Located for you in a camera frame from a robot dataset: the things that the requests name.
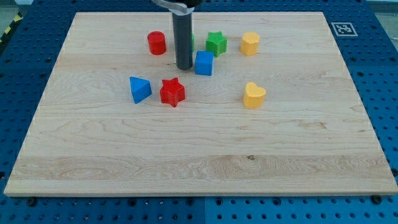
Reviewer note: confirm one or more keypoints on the green block behind rod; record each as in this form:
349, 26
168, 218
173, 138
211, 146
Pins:
193, 42

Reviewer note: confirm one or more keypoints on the light wooden board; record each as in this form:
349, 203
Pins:
311, 136

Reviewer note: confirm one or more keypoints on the red cylinder block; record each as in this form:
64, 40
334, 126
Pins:
157, 43

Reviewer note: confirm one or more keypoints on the blue triangle block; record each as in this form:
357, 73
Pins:
140, 89

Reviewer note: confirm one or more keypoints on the white fiducial marker tag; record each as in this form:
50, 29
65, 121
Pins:
344, 29

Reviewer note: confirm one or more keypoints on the red star block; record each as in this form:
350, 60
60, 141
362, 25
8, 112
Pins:
172, 92

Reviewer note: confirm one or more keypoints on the yellow pentagon block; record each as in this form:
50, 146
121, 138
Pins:
250, 43

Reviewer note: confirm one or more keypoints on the green star block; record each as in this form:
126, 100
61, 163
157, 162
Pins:
216, 43

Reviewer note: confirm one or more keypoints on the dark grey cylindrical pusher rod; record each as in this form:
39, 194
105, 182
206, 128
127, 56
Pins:
182, 28

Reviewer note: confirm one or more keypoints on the silver clamp on arm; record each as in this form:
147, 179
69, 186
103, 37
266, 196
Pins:
178, 7

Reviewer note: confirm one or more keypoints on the blue cube block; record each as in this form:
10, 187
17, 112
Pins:
204, 63

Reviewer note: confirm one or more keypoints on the yellow heart block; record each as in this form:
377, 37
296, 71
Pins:
254, 95

